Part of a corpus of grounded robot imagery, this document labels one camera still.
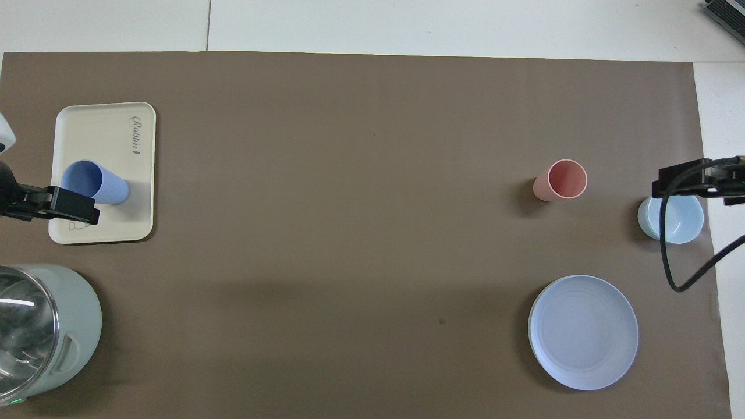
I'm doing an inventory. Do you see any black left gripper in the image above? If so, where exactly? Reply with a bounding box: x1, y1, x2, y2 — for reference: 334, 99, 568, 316
0, 160, 101, 226

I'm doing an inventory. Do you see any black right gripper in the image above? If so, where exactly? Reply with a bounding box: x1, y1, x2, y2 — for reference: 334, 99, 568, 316
651, 158, 745, 205

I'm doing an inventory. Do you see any blue plastic cup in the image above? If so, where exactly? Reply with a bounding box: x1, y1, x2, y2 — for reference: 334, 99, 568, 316
61, 160, 130, 205

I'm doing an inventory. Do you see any pink plastic cup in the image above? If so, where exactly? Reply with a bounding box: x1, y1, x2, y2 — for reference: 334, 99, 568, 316
533, 159, 588, 203

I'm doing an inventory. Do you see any cream rabbit print tray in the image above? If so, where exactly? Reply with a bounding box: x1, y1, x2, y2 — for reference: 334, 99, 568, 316
48, 102, 157, 244

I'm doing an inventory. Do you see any light blue bowl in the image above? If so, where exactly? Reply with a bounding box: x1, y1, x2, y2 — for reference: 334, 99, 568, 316
637, 195, 704, 244

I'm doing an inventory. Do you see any pale green electric pot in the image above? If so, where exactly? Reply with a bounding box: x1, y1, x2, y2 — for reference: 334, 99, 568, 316
0, 264, 103, 408

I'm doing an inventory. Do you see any dark grey device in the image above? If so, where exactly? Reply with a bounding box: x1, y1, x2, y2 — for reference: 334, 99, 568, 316
701, 0, 745, 38

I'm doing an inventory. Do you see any blue plastic plate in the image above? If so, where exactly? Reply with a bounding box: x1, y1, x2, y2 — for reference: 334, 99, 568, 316
528, 275, 639, 391

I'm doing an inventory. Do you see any brown table mat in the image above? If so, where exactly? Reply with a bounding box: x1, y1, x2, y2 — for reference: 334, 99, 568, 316
0, 51, 731, 419

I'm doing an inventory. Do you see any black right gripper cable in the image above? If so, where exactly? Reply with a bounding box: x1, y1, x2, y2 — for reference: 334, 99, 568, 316
659, 157, 745, 293

